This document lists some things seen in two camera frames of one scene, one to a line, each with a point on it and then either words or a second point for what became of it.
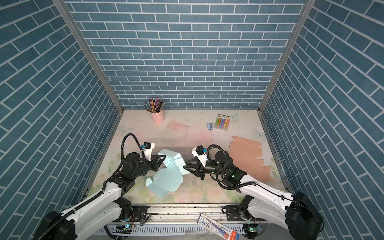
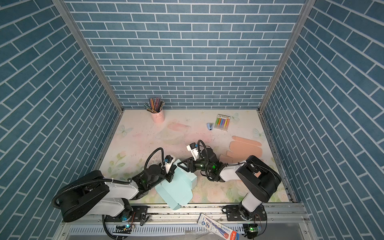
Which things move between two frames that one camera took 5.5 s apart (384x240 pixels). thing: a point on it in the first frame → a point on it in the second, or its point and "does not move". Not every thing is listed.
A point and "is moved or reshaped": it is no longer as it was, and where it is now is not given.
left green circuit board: x=123 y=229 does not move
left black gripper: x=155 y=163 → x=171 y=173
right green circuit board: x=251 y=230 does not move
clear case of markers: x=222 y=122 does not move
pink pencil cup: x=158 y=118 does not move
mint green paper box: x=168 y=179 is moved or reshaped
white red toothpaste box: x=216 y=228 does not move
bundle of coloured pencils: x=155 y=105 does not move
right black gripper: x=200 y=169 → x=190 y=165
